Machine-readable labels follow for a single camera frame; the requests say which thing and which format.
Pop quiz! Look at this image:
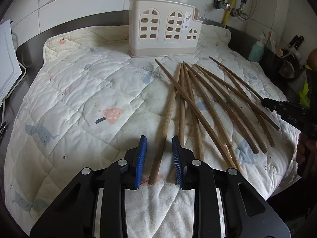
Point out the brown wooden chopstick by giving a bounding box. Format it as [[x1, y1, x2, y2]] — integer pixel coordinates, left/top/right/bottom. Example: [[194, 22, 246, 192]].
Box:
[[148, 63, 182, 186], [183, 62, 204, 161], [187, 70, 242, 172], [155, 59, 235, 168], [192, 63, 269, 154], [194, 63, 281, 132], [214, 59, 276, 147], [185, 64, 259, 154], [178, 63, 185, 146], [209, 56, 263, 100]]

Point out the black utensil pot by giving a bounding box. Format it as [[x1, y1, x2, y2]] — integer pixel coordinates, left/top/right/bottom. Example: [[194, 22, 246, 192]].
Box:
[[260, 48, 302, 82]]

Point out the white quilted patterned mat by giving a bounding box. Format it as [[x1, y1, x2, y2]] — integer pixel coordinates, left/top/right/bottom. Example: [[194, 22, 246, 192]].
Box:
[[5, 25, 302, 238]]

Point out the wooden spoon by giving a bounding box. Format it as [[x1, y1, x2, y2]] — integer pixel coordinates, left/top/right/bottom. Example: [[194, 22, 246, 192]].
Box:
[[275, 48, 284, 57]]

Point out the teal soap dispenser bottle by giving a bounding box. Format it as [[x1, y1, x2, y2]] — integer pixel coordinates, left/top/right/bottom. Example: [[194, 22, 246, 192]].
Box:
[[248, 35, 266, 62]]

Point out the white plastic rice spoon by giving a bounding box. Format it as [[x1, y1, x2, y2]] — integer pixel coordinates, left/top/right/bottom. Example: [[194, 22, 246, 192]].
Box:
[[268, 30, 277, 53]]

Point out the cream house-shaped utensil holder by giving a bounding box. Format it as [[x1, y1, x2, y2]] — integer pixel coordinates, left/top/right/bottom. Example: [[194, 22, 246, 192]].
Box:
[[129, 0, 202, 58]]

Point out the metal wall valve right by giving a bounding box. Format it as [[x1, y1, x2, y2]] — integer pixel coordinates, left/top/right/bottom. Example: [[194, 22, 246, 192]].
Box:
[[230, 8, 249, 21]]

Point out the wall valve red knob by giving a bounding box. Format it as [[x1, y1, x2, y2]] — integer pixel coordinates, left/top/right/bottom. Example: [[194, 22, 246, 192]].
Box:
[[213, 0, 231, 11]]

